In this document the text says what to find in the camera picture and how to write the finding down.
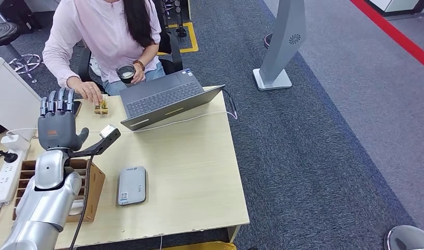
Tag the person's left hand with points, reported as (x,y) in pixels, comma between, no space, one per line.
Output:
(139,74)

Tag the person's right hand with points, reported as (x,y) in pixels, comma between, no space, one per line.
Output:
(86,90)

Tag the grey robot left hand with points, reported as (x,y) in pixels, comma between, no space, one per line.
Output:
(56,127)

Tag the dark drink cup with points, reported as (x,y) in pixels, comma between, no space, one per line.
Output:
(125,74)

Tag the golden hotel card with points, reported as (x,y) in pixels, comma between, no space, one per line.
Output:
(102,109)

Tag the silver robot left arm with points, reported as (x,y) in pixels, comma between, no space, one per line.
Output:
(46,203)

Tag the person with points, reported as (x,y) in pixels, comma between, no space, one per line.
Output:
(101,34)

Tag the grey card reader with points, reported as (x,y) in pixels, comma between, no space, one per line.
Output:
(131,186)

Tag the black smartphone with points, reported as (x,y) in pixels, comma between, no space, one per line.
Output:
(77,107)

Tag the grey laptop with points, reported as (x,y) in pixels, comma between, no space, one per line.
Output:
(163,96)

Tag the white charger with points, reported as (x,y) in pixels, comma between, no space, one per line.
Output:
(12,140)

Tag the black plug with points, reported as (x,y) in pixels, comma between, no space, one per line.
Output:
(10,158)

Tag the white desktop device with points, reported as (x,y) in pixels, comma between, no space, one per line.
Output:
(8,98)

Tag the wooden compartment organizer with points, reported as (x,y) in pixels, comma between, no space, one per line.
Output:
(94,186)

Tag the white power strip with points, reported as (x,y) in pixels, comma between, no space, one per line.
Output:
(5,179)

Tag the white cloth pack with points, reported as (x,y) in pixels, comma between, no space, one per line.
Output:
(77,206)

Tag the black round stool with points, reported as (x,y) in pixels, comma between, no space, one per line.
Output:
(3,32)

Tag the black bag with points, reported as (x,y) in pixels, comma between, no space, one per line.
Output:
(18,13)

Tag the dark round base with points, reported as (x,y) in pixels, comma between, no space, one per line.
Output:
(268,40)

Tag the grey kiosk stand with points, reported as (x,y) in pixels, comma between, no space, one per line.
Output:
(284,41)

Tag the yellow object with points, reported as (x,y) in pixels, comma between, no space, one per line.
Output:
(205,246)

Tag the white cabinet with dark base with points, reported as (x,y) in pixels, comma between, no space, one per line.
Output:
(398,5)

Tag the shiny round metal object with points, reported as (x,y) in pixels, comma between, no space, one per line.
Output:
(410,238)

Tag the black camera bracket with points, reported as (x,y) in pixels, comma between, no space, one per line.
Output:
(98,146)

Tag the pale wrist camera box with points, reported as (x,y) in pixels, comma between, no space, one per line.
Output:
(107,131)

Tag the black wheeled frame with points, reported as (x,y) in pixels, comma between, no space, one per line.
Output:
(181,32)

